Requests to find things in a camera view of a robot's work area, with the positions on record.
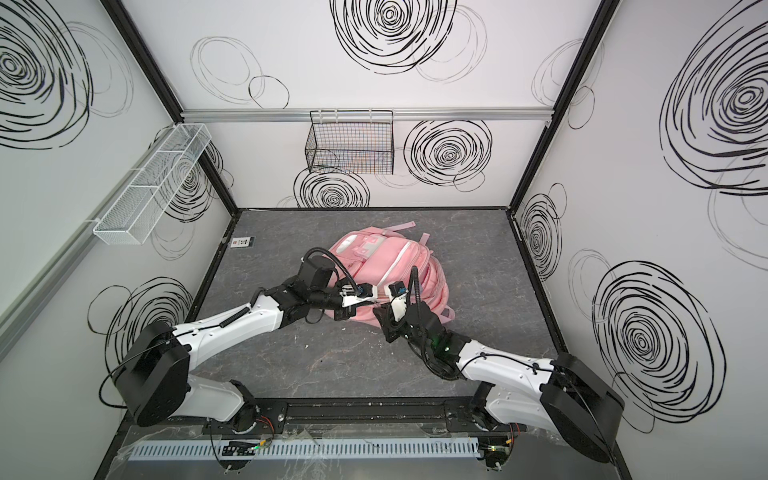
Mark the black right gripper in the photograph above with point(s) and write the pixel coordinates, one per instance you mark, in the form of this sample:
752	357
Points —
390	321

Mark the pink student backpack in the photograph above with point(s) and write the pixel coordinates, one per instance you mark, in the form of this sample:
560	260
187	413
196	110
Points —
384	256

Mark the clear lead refill box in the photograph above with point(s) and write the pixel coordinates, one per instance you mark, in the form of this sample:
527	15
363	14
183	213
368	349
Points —
241	242

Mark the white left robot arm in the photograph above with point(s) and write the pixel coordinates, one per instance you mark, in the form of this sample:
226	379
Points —
155	379

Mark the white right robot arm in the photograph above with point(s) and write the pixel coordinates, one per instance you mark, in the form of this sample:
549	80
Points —
461	358

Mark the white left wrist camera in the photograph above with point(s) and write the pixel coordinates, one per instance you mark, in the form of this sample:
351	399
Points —
357	297

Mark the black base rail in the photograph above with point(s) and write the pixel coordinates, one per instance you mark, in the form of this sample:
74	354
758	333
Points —
360	411

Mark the black wire basket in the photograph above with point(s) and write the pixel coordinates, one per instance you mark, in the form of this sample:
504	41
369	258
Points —
356	147

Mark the white mesh wall shelf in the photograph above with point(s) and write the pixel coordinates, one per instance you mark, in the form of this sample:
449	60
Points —
168	183

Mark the aluminium wall rail back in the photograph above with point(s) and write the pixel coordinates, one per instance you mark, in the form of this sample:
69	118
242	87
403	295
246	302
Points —
292	115

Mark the aluminium wall rail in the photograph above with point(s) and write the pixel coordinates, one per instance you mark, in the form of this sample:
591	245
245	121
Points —
17	318
292	115

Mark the grey slotted cable duct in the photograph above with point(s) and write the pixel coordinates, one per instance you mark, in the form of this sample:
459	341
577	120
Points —
337	449

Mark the aluminium wall rail left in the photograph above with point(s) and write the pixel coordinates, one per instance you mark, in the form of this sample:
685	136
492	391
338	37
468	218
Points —
17	318

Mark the black aluminium frame post left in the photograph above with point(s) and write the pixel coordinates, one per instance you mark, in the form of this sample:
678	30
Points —
129	32

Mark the black frame post right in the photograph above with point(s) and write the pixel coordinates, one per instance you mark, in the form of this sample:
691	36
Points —
589	45

